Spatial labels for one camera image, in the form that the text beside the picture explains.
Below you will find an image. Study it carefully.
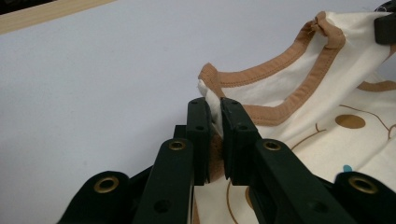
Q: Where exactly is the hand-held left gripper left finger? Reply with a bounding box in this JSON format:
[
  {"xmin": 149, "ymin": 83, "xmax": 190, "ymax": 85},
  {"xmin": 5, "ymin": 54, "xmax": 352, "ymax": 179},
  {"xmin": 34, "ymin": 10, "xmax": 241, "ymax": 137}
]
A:
[{"xmin": 133, "ymin": 96, "xmax": 215, "ymax": 224}]

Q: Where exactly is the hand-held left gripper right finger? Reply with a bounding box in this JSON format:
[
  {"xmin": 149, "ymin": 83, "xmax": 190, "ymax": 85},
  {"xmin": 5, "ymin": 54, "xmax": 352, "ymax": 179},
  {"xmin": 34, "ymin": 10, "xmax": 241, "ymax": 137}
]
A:
[{"xmin": 219, "ymin": 97, "xmax": 356, "ymax": 224}]

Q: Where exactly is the cream baby bodysuit brown trim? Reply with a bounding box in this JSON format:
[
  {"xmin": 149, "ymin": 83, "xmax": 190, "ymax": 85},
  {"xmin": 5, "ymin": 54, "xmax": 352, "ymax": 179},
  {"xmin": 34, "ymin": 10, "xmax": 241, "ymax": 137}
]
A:
[{"xmin": 191, "ymin": 10, "xmax": 396, "ymax": 224}]

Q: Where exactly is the light wooden table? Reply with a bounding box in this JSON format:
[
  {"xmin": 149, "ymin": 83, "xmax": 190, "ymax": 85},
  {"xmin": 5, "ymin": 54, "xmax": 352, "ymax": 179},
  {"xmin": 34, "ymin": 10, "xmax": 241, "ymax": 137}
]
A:
[{"xmin": 0, "ymin": 0, "xmax": 118, "ymax": 35}]

